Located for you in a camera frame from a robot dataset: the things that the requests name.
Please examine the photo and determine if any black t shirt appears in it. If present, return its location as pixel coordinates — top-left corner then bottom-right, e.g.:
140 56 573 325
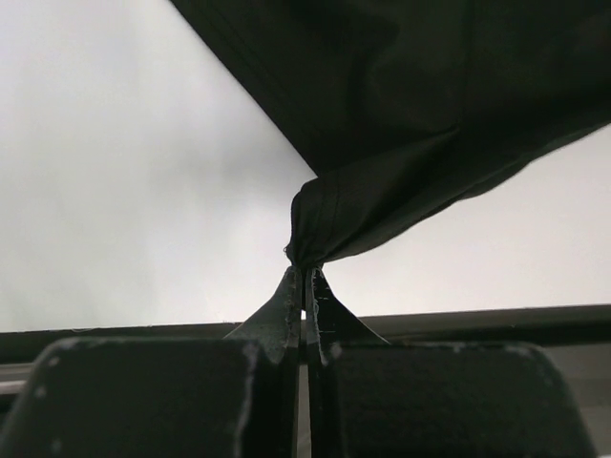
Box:
176 0 610 267

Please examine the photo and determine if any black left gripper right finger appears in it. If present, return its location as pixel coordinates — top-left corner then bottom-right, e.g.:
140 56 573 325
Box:
305 269 597 457

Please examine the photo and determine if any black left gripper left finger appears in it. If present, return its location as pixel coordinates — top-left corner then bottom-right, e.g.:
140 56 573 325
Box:
1 269 301 457

